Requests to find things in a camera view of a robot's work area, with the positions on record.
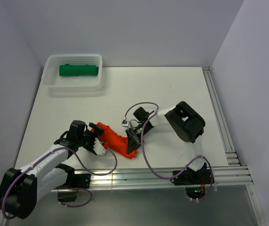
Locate front aluminium rail frame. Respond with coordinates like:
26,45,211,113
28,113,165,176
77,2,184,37
0,164,267,226

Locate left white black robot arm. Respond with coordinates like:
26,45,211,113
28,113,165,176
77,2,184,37
0,120,105,220

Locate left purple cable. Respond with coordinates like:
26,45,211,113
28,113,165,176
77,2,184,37
1,146,119,220

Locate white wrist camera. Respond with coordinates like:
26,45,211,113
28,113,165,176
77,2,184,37
121,120,129,128
93,138,106,155

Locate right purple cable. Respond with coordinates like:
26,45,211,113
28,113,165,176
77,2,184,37
123,101,214,202

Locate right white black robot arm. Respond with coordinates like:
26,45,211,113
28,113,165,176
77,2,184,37
122,101,208,184

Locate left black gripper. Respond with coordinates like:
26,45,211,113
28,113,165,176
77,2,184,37
77,123,103,153

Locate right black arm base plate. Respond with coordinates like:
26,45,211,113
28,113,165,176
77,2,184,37
170,169,214,186

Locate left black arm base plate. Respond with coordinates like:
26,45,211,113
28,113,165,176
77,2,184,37
57,173,91,189

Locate orange polo t shirt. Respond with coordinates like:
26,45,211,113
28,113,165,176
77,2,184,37
97,122,137,159

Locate rolled green t shirt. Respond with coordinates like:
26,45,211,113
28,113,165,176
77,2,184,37
59,64,99,77

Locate purple cable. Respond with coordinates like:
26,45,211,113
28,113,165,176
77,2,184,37
1,146,119,220
123,101,214,202

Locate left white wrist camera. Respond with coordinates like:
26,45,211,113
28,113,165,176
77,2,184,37
93,138,106,155

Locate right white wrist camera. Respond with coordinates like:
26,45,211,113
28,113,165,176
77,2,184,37
121,120,129,128

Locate right side aluminium rail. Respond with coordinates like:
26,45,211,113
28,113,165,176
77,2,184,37
202,66,246,167

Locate white perforated plastic basket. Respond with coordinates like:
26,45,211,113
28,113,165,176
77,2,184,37
41,54,104,97

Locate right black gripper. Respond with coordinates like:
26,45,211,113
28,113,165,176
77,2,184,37
126,124,151,154

